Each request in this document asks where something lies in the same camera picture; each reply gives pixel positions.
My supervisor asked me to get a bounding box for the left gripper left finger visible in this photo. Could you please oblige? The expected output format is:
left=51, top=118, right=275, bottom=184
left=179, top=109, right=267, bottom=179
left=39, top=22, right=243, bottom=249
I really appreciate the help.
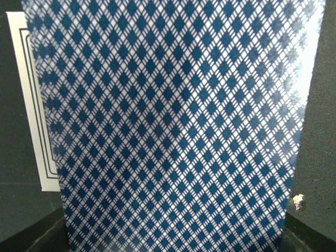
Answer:
left=1, top=207, right=70, bottom=251

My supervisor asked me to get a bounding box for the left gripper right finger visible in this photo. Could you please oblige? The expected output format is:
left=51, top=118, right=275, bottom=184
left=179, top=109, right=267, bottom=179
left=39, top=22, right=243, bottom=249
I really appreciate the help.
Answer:
left=279, top=213, right=335, bottom=252

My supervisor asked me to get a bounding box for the blue playing card deck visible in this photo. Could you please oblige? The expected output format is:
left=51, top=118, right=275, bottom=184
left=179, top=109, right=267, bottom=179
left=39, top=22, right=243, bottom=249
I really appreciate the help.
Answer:
left=22, top=1, right=326, bottom=251

